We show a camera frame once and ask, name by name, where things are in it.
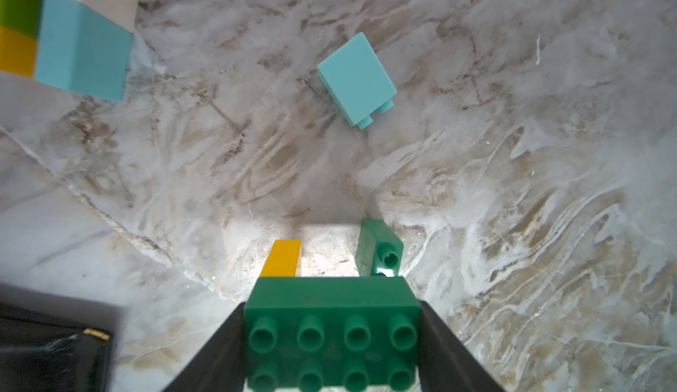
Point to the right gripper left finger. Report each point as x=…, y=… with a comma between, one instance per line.
x=220, y=365

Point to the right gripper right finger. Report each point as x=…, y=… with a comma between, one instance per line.
x=444, y=364

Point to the dark green long lego brick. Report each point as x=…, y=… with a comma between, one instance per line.
x=316, y=332

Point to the yellow lego brick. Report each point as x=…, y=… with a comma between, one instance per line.
x=284, y=260

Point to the green square lego brick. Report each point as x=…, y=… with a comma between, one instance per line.
x=379, y=251

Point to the light blue lego brick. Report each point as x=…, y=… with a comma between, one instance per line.
x=79, y=50
x=357, y=81

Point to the yellow-orange square lego brick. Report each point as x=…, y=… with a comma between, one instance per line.
x=18, y=52

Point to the lime green lego brick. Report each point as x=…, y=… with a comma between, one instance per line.
x=22, y=16

